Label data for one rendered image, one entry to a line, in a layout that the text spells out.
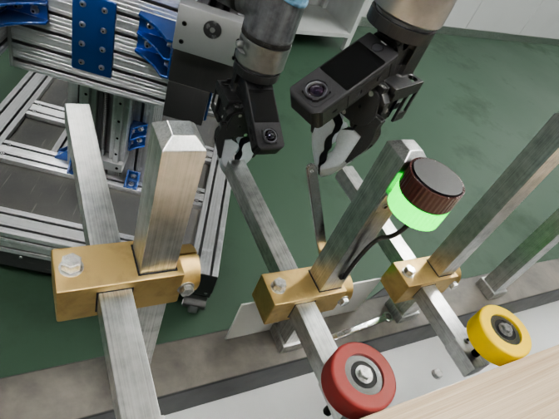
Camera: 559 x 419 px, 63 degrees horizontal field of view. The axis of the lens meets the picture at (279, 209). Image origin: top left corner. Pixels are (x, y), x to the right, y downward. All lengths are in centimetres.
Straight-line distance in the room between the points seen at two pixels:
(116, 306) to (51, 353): 106
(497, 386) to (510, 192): 26
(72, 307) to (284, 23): 43
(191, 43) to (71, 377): 61
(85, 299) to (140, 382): 10
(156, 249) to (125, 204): 114
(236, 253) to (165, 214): 139
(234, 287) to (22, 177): 78
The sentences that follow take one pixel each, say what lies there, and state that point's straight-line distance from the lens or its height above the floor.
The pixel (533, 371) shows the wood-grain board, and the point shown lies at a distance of 72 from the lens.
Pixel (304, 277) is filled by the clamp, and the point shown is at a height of 87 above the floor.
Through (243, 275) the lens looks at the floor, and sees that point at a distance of 172.
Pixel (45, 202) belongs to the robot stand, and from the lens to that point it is 156.
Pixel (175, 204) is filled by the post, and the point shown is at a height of 107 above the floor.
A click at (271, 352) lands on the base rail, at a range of 76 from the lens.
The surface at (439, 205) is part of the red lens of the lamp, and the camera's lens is 46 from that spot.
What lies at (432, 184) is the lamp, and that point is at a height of 111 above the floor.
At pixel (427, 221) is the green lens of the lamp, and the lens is 47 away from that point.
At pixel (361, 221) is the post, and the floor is 101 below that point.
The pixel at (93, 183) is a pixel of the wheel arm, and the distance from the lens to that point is 55.
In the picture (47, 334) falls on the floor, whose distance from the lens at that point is 153.
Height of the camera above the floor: 134
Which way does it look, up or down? 42 degrees down
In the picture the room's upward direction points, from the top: 24 degrees clockwise
